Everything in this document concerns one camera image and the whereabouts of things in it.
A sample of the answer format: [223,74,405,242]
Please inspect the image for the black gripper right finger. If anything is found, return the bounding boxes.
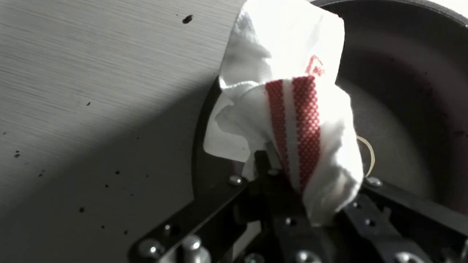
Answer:
[340,176,468,263]

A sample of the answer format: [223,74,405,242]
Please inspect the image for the white red striped towel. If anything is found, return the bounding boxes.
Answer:
[203,0,364,225]

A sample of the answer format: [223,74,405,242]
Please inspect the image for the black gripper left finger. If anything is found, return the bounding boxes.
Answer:
[127,150,273,263]

